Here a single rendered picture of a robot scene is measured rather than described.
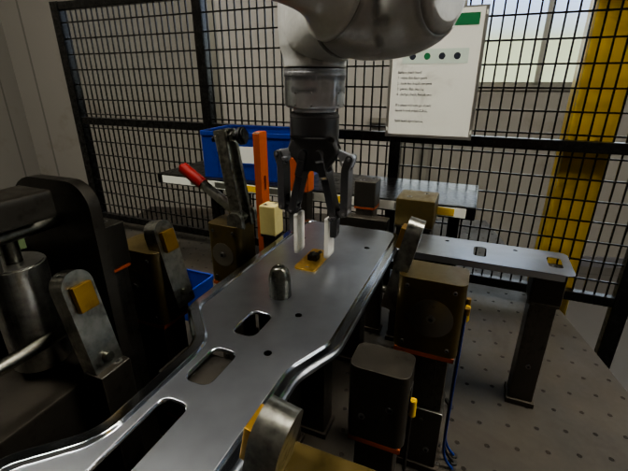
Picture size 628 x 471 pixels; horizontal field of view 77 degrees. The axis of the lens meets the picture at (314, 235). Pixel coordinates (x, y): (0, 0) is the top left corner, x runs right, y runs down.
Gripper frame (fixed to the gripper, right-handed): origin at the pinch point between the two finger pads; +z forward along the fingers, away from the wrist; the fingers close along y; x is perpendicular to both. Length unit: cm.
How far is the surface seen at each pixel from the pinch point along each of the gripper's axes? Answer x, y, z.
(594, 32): 57, 44, -35
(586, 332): 168, 93, 104
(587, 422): 13, 50, 34
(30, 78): 154, -297, -25
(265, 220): 5.9, -12.7, 0.9
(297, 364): -25.3, 8.6, 5.0
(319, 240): 8.5, -2.5, 4.6
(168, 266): -19.0, -14.3, 0.1
